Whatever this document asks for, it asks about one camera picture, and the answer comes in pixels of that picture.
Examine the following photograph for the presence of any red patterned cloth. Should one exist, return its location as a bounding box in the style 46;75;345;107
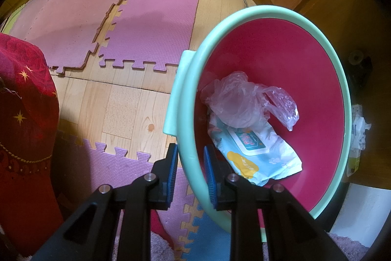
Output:
0;33;65;255

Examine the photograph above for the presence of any green red plastic basin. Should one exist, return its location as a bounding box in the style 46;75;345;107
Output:
163;5;354;243

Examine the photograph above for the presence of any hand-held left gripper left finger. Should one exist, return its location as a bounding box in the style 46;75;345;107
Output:
31;143;179;261

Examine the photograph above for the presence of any clear plastic bag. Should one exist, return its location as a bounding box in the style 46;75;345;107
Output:
200;71;300;131

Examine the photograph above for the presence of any white crumpled packaging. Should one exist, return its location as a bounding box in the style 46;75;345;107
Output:
348;105;372;177

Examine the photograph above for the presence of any purple foam puzzle mat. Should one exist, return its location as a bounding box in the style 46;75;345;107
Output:
56;131;202;249
98;0;204;72

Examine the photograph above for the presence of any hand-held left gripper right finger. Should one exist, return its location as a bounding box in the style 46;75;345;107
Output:
204;145;349;261

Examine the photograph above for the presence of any white panel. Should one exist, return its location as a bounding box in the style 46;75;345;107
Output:
330;183;382;245

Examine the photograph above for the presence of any light blue wet wipes pack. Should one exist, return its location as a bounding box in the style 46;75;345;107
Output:
208;114;303;187

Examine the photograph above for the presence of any pink foam puzzle mat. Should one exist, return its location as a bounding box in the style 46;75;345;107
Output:
9;0;144;76

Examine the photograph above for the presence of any blue foam puzzle mat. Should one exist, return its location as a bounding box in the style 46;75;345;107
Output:
179;203;233;261

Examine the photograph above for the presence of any black caster wheel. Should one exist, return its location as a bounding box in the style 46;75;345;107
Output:
348;50;373;87

